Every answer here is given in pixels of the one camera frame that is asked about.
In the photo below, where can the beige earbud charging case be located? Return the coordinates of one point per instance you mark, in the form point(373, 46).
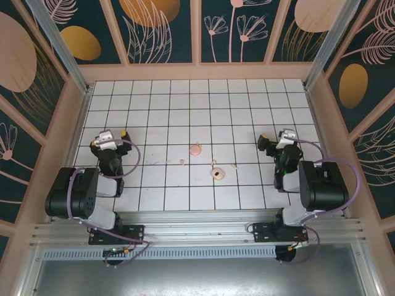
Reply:
point(217, 174)

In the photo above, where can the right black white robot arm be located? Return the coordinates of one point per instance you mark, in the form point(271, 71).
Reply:
point(324, 185)

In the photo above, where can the grey metal sheet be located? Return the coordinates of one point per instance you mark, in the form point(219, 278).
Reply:
point(197, 277)

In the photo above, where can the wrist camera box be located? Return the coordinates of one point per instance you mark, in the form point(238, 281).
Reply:
point(285, 137)
point(105, 138)

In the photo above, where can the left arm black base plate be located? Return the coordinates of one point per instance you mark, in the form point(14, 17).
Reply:
point(132, 232)

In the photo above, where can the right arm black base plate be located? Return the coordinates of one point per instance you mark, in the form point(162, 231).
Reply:
point(262, 232)

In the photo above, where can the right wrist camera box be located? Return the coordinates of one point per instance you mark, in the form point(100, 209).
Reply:
point(285, 137)

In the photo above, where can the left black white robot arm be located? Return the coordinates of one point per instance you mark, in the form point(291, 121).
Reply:
point(74, 191)

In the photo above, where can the aluminium mounting rail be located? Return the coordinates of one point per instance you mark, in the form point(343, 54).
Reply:
point(197, 226)

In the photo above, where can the pink round earbud charging case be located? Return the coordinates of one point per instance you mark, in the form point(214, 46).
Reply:
point(195, 150)

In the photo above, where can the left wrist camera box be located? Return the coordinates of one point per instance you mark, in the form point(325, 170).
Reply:
point(105, 138)

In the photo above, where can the aluminium corner post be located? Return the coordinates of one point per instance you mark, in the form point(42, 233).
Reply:
point(327, 40)
point(64, 52)

